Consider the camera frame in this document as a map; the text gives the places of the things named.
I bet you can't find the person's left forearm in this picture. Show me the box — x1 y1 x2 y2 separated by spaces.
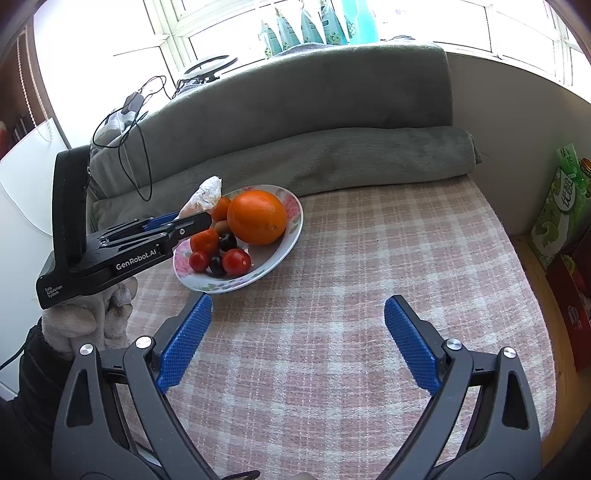
0 323 79 480

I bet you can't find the bead chain cord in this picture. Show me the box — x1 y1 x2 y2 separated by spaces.
16 37 51 139

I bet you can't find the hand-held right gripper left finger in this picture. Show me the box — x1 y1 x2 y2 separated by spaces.
52 292 220 480

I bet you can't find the red cardboard box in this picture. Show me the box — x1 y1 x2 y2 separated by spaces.
547 240 591 372

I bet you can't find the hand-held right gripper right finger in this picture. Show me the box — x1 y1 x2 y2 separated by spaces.
384 294 542 480

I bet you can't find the thin grey folded blanket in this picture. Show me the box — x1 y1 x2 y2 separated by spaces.
90 126 483 232

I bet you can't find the green printed carton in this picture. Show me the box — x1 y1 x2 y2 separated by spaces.
530 144 589 271

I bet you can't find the blue detergent bottle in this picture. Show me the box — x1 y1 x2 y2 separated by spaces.
344 0 380 44

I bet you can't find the floral white plate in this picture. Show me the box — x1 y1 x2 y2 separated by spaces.
173 185 304 294

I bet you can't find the plastic snack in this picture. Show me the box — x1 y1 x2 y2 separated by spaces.
178 175 223 220

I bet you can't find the white charger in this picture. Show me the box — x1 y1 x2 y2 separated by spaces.
104 111 134 134

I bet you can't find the person's left hand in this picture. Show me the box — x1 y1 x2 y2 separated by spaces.
41 276 139 361

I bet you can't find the ring light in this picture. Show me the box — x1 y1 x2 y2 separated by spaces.
185 55 239 84

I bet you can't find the thick grey folded blanket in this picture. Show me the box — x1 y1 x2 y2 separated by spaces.
90 41 455 204

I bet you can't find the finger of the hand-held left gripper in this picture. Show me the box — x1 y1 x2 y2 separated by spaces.
90 211 181 241
99 211 214 252

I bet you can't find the black cable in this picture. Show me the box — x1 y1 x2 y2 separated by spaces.
92 76 185 201

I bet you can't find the large orange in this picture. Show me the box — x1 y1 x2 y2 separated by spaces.
226 190 288 246

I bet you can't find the pink checked cloth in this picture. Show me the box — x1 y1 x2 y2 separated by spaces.
124 173 557 480

